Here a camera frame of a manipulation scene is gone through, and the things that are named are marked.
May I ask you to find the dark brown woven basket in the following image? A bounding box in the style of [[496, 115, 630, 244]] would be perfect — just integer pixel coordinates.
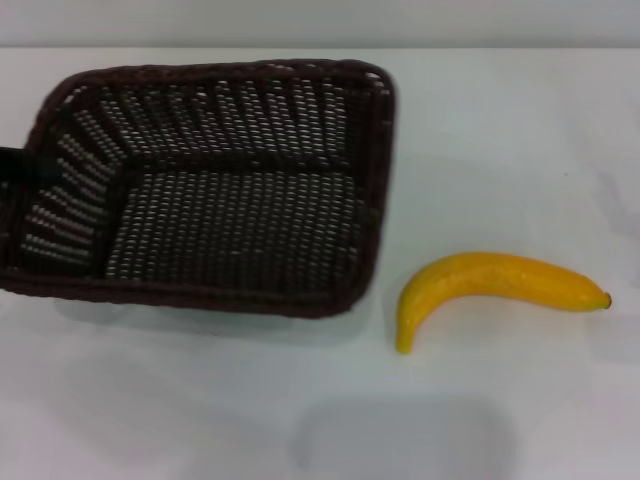
[[0, 59, 400, 321]]

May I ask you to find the yellow plastic banana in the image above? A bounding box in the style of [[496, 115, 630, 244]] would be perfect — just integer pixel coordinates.
[[396, 251, 614, 356]]

